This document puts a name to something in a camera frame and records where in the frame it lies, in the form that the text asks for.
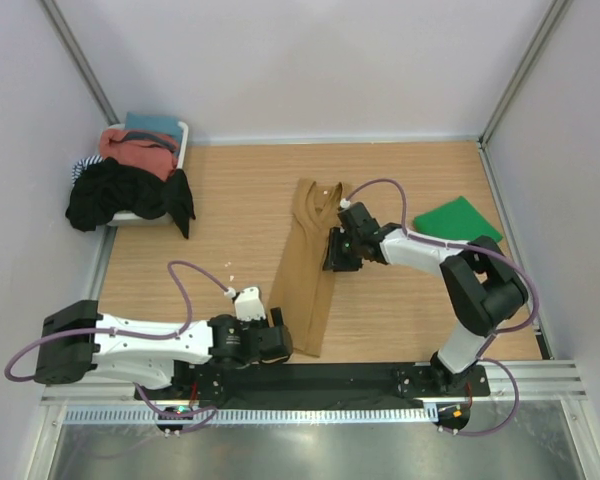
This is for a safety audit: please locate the tan tank top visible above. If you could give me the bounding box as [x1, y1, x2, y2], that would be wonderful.
[268, 178, 352, 357]

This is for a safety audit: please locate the green tank top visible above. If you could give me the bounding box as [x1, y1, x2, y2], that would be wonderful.
[413, 196, 503, 243]

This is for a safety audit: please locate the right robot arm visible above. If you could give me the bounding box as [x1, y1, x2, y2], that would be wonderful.
[323, 200, 529, 396]

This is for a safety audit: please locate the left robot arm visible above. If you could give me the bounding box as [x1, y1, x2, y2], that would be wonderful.
[34, 300, 293, 400]

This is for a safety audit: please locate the black tank top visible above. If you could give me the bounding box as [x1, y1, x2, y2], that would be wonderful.
[161, 169, 196, 239]

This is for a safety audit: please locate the white laundry bin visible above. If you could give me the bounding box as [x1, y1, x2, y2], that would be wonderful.
[104, 119, 190, 228]

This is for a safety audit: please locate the salmon pink garment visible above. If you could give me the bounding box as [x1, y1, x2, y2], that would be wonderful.
[99, 128, 178, 181]

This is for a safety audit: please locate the black garment over bin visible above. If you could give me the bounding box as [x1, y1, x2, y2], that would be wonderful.
[65, 158, 166, 232]

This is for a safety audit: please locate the teal folded garment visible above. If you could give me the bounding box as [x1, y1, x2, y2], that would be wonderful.
[124, 112, 183, 141]

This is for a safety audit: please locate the striped garment in bin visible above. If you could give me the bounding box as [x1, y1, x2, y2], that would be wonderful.
[71, 154, 104, 184]

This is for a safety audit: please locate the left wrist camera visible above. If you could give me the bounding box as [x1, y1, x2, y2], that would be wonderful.
[224, 286, 266, 322]

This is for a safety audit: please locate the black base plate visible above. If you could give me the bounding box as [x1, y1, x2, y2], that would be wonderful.
[132, 362, 491, 434]

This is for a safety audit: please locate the slotted cable duct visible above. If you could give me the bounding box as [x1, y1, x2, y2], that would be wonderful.
[64, 404, 438, 426]

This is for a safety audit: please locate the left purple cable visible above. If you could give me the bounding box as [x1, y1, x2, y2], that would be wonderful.
[4, 259, 236, 434]

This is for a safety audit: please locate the purple cable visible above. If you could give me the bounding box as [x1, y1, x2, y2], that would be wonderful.
[4, 259, 236, 434]
[339, 178, 540, 435]

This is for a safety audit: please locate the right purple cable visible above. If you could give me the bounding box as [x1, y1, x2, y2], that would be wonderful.
[339, 178, 540, 435]

